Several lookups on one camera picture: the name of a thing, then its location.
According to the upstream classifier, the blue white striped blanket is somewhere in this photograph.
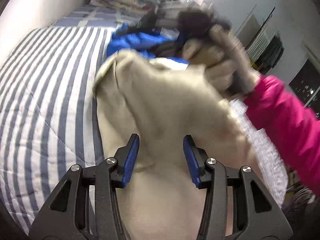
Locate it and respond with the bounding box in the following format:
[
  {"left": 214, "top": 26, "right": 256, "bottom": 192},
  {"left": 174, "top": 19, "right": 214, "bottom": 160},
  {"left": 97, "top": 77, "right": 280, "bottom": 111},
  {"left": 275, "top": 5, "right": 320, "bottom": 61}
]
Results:
[{"left": 0, "top": 26, "right": 289, "bottom": 233}]

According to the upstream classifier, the blue checked bedsheet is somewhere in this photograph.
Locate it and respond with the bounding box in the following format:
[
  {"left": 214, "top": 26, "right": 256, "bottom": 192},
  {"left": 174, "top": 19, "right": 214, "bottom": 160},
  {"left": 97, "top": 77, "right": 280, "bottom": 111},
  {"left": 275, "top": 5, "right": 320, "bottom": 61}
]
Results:
[{"left": 51, "top": 4, "right": 160, "bottom": 28}]

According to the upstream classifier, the striped towel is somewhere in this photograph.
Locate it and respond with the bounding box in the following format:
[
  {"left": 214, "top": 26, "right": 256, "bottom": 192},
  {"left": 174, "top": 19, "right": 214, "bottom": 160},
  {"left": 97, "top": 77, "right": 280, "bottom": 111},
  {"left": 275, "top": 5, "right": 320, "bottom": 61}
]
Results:
[{"left": 247, "top": 21, "right": 273, "bottom": 53}]

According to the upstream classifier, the person's right hand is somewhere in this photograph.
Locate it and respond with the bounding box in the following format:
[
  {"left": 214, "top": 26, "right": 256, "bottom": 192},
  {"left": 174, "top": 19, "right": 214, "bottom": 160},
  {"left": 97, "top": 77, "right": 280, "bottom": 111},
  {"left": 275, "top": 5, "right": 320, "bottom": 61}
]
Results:
[{"left": 181, "top": 25, "right": 261, "bottom": 98}]

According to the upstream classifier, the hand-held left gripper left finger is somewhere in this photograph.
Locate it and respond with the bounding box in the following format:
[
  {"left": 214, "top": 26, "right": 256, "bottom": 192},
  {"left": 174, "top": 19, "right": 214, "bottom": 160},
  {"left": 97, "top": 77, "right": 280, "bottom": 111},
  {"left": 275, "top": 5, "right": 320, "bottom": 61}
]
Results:
[{"left": 29, "top": 133, "right": 140, "bottom": 240}]

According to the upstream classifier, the beige and blue jacket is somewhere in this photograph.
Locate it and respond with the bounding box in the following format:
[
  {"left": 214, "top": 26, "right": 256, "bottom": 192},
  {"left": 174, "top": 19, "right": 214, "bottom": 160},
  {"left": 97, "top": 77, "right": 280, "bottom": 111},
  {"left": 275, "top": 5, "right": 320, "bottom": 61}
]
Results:
[{"left": 92, "top": 22, "right": 262, "bottom": 240}]

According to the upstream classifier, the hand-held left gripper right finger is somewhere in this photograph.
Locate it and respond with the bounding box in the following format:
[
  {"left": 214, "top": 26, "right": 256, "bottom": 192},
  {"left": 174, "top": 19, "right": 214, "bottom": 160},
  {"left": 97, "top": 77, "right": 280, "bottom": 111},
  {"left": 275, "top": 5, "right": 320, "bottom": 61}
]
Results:
[{"left": 183, "top": 134, "right": 293, "bottom": 240}]

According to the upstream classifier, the dark window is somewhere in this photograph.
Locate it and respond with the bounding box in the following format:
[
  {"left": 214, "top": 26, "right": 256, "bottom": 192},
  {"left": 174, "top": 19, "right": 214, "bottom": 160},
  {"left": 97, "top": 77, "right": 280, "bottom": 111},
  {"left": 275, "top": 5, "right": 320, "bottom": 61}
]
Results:
[{"left": 289, "top": 57, "right": 320, "bottom": 108}]

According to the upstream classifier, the grey hanging jacket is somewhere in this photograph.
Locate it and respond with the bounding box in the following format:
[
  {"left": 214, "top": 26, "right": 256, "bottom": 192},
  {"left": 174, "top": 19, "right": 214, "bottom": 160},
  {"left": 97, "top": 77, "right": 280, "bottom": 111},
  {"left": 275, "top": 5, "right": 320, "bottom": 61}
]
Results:
[{"left": 261, "top": 37, "right": 278, "bottom": 68}]

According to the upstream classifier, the black folded garment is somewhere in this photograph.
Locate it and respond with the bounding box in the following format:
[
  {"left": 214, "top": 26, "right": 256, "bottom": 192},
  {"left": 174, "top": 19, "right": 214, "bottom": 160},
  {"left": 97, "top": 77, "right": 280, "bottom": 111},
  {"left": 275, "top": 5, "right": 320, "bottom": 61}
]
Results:
[{"left": 150, "top": 39, "right": 185, "bottom": 58}]

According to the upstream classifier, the black hanging garment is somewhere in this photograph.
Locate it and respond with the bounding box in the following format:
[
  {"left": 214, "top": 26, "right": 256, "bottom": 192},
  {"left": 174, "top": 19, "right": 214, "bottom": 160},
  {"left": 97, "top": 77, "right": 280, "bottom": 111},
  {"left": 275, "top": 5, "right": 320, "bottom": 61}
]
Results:
[{"left": 274, "top": 36, "right": 285, "bottom": 63}]

